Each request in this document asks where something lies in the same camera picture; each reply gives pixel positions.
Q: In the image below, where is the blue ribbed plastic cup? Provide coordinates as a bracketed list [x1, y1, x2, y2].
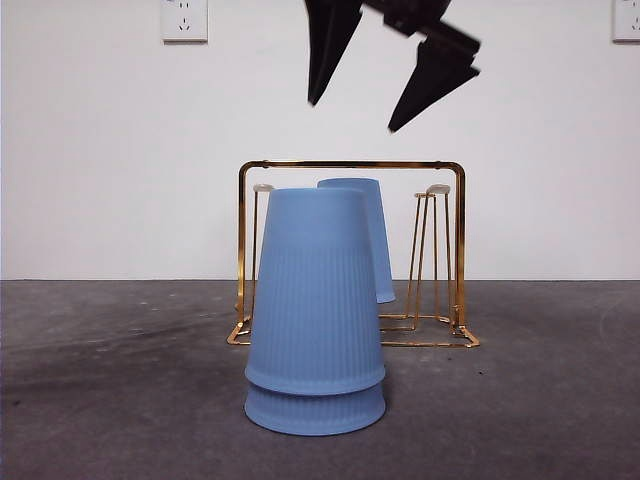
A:
[244, 188, 387, 397]
[244, 382, 387, 436]
[317, 177, 396, 304]

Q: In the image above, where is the gold wire cup holder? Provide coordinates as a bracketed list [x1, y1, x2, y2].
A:
[224, 159, 481, 349]

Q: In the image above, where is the white wall socket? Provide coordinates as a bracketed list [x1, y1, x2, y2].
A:
[612, 0, 640, 43]
[160, 0, 208, 43]

